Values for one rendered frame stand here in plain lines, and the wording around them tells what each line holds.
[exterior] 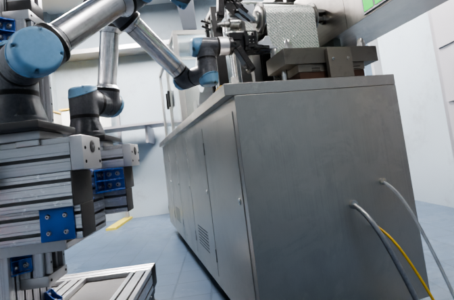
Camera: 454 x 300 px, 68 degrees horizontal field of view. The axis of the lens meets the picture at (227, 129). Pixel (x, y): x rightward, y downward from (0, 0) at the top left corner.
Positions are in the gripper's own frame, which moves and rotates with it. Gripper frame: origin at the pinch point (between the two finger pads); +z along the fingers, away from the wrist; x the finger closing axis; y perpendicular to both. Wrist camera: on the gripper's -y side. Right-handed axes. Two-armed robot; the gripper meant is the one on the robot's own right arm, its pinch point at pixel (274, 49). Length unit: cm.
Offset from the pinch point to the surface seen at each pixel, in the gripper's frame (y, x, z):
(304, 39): 4.1, -0.3, 14.7
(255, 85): -20.2, -26.0, -21.5
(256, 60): -1.9, 7.8, -5.4
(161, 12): 180, 356, 3
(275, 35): 6.1, -0.3, 1.5
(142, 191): -76, 368, -49
